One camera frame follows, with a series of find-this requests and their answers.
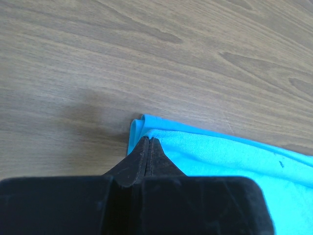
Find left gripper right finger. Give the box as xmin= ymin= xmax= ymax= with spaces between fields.
xmin=145 ymin=138 xmax=186 ymax=177

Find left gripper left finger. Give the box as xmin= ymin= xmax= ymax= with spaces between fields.
xmin=104 ymin=137 xmax=149 ymax=188

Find turquoise t shirt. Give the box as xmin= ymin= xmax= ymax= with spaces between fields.
xmin=128 ymin=115 xmax=313 ymax=235

